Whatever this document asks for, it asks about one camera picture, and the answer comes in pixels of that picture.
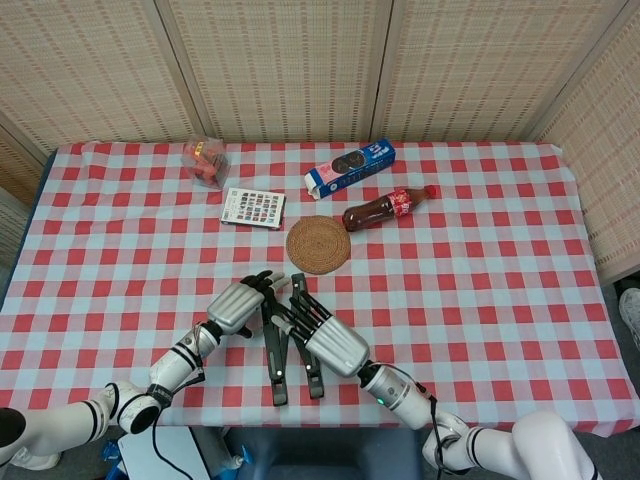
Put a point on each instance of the red white checkered tablecloth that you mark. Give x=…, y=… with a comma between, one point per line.
x=475, y=300

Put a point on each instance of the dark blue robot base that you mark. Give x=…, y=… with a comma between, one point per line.
x=325, y=450

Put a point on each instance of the woven bamboo folding screen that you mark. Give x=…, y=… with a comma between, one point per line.
x=300, y=65

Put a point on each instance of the white sneaker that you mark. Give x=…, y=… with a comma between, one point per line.
x=631, y=312

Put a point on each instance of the round woven rattan coaster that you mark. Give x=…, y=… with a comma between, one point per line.
x=318, y=245

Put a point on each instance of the clear box of red pieces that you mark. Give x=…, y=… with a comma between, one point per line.
x=205, y=165

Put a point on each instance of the white card with coloured squares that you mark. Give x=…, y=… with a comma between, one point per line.
x=252, y=208

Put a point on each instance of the cola bottle with red cap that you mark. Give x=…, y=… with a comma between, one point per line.
x=375, y=212

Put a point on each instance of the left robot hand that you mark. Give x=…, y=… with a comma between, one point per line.
x=235, y=307

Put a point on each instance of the black folding laptop stand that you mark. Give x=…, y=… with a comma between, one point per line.
x=315, y=385

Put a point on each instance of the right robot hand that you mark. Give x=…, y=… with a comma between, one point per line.
x=335, y=345

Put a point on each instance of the blue cookie box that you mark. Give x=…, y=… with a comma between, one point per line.
x=350, y=167

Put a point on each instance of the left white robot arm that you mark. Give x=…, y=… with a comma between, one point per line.
x=175, y=365

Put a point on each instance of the small blue white bottle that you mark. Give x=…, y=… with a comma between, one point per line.
x=235, y=462

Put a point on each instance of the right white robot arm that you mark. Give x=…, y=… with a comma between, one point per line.
x=395, y=395

